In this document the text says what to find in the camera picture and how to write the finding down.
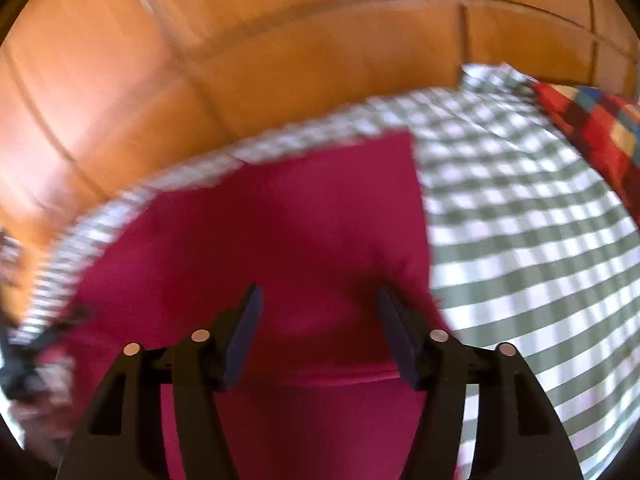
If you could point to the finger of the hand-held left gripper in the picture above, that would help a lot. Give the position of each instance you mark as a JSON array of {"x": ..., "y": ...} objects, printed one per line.
[{"x": 65, "y": 325}]

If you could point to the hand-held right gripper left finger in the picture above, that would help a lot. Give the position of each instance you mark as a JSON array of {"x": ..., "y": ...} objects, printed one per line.
[{"x": 245, "y": 330}]

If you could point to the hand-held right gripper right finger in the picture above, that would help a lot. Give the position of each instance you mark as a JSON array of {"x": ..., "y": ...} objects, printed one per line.
[{"x": 397, "y": 330}]

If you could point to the red cloth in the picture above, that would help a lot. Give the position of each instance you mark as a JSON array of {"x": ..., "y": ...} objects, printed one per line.
[{"x": 300, "y": 220}]

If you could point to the green white checked bed sheet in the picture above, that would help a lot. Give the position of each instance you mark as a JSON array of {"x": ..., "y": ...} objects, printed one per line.
[{"x": 525, "y": 240}]

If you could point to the wooden wardrobe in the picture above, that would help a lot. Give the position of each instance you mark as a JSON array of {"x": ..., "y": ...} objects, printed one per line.
[{"x": 250, "y": 60}]

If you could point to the colourful plaid pillow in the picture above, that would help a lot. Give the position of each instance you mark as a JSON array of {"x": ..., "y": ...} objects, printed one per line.
[{"x": 600, "y": 125}]

